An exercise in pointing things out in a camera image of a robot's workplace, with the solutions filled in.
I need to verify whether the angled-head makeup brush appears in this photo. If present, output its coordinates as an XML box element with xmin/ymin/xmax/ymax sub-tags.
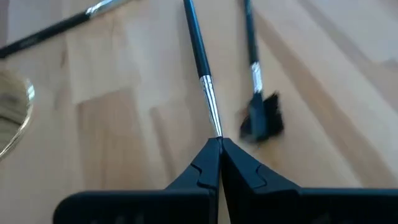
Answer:
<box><xmin>182</xmin><ymin>0</ymin><xmax>223</xmax><ymax>138</ymax></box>

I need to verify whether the long white-tipped makeup brush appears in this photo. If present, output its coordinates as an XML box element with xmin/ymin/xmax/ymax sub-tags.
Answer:
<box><xmin>0</xmin><ymin>0</ymin><xmax>131</xmax><ymax>60</ymax></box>

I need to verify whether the black fan makeup brush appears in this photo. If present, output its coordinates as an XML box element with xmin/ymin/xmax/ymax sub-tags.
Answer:
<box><xmin>239</xmin><ymin>0</ymin><xmax>285</xmax><ymax>143</ymax></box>

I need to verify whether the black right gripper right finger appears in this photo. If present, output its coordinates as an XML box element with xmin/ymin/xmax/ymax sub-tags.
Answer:
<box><xmin>221</xmin><ymin>138</ymin><xmax>398</xmax><ymax>224</ymax></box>

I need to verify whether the gold wire brush holder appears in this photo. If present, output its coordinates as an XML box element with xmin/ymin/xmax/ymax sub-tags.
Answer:
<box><xmin>0</xmin><ymin>68</ymin><xmax>35</xmax><ymax>162</ymax></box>

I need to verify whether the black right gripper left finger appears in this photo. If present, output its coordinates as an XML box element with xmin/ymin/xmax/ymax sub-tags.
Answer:
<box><xmin>53</xmin><ymin>138</ymin><xmax>222</xmax><ymax>224</ymax></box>

